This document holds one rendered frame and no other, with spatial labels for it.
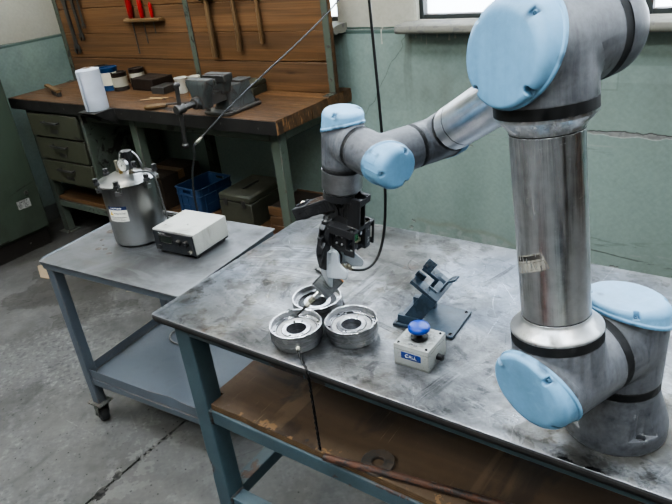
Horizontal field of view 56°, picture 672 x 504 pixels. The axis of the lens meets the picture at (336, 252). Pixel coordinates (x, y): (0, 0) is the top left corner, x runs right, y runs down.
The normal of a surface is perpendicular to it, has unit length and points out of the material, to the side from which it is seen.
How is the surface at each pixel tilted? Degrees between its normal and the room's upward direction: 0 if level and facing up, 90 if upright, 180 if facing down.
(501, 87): 83
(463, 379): 0
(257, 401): 0
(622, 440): 72
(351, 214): 91
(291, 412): 0
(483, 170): 90
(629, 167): 90
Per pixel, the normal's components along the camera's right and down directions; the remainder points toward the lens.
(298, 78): -0.57, 0.43
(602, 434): -0.54, 0.14
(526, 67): -0.84, 0.21
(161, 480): -0.11, -0.89
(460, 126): -0.65, 0.63
